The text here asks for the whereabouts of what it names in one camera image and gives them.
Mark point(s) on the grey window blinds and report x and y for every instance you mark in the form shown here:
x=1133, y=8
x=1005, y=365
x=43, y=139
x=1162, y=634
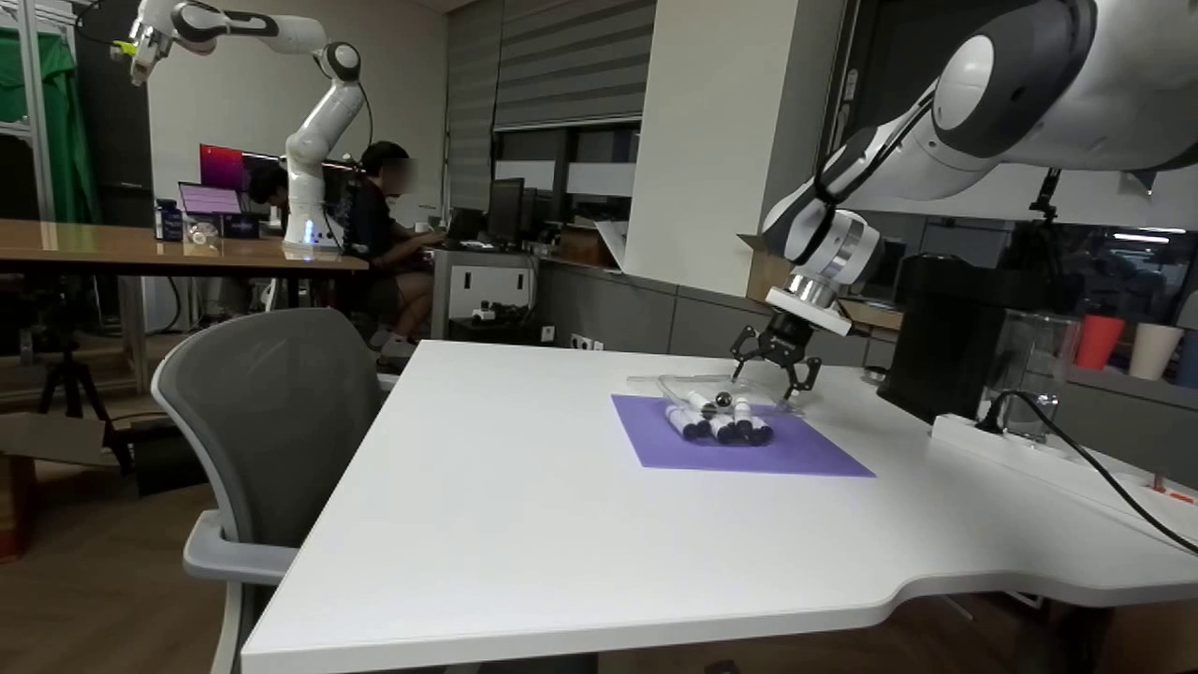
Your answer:
x=567, y=60

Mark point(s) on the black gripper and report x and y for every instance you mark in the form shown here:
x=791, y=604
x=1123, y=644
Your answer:
x=789, y=342

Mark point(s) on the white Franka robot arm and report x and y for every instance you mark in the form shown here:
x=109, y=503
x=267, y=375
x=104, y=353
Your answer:
x=1062, y=86

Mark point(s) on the green curtain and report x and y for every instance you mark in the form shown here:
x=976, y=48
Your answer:
x=61, y=124

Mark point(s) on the low wooden bench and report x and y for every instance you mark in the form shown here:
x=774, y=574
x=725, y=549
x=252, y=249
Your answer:
x=50, y=436

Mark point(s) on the clear plastic hinged box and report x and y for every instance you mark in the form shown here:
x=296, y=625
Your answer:
x=662, y=385

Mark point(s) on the seated person black shirt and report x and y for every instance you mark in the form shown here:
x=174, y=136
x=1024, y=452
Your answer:
x=373, y=225

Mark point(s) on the white drawer cabinet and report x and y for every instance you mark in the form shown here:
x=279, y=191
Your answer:
x=479, y=287

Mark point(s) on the white marker black cap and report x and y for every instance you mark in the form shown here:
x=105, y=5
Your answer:
x=720, y=402
x=753, y=433
x=728, y=433
x=684, y=422

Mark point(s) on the black tripod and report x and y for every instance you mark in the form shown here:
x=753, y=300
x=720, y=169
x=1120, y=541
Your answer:
x=74, y=360

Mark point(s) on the long wooden table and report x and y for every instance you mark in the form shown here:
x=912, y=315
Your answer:
x=150, y=249

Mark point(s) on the red cup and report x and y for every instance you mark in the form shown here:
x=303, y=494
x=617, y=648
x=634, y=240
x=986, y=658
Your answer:
x=1100, y=342

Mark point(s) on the black computer monitor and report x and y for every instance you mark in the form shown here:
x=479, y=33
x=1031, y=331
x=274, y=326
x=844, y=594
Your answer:
x=506, y=210

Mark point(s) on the black hanging mount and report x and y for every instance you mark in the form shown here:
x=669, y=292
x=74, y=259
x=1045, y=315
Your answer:
x=1045, y=191

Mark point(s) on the purple mat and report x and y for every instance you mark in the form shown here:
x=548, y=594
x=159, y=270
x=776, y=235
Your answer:
x=798, y=452

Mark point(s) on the laptop with pink screen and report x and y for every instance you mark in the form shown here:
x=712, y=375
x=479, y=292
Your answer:
x=212, y=201

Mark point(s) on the white cup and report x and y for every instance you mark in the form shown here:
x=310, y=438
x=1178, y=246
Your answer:
x=1155, y=353

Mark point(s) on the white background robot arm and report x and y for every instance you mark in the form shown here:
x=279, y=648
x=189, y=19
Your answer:
x=312, y=136

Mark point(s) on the grey mesh office chair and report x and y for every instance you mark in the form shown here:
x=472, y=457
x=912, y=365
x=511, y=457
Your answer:
x=267, y=413

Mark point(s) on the open cardboard box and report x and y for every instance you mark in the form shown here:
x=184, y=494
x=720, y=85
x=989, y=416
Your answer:
x=766, y=280

